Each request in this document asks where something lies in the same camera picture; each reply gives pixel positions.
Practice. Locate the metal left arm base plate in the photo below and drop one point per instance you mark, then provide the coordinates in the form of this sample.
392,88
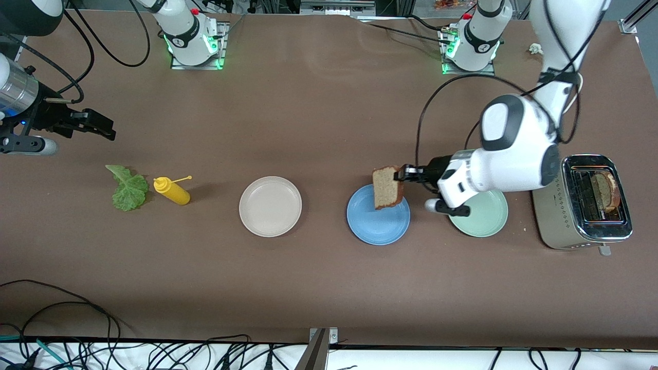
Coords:
468,73

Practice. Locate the aluminium profile post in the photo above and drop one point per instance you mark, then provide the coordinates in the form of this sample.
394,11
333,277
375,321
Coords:
313,357

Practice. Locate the aluminium rail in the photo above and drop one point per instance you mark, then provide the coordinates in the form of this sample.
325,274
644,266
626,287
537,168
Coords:
334,7

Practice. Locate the metal table bracket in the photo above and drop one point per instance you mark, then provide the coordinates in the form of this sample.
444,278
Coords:
333,336

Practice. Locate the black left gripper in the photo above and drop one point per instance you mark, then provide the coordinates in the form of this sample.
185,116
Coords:
436,170

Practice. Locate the blue round plate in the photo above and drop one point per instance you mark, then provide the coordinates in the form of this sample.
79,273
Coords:
370,226

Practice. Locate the yellow squeeze sauce bottle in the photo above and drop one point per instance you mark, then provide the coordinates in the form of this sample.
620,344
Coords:
175,192

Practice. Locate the brown bread slice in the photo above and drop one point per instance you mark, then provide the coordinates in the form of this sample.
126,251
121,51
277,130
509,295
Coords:
388,187
604,192

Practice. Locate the beige chrome toaster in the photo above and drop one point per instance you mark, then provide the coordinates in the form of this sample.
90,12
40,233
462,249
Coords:
555,221

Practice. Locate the orange snack package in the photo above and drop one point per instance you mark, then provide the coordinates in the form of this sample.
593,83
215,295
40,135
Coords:
452,4

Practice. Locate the mint green round plate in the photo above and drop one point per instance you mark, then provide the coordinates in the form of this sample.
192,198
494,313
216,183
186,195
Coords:
483,221

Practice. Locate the beige round plate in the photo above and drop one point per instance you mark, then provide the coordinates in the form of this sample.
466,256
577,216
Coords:
270,206

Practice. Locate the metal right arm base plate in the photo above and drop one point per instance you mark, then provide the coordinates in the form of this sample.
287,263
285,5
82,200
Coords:
195,67

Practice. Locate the aluminium corner profile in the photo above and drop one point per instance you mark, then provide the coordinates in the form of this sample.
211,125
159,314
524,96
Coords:
629,24

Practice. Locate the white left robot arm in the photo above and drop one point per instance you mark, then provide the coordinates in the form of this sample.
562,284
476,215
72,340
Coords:
514,154

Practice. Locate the green lettuce leaf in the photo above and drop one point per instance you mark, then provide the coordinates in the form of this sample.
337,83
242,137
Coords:
128,195

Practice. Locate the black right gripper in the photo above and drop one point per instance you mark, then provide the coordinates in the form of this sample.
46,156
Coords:
50,115

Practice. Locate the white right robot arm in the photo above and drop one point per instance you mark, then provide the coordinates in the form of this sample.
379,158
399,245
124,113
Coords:
180,25

